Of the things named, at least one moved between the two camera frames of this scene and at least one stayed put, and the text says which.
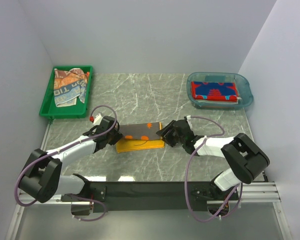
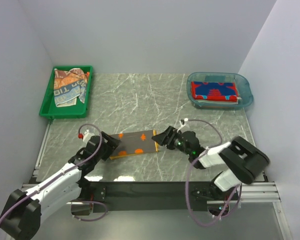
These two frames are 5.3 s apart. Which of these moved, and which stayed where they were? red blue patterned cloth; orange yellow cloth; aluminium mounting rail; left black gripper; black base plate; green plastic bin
Moved: orange yellow cloth; left black gripper
Stayed: green plastic bin; red blue patterned cloth; aluminium mounting rail; black base plate
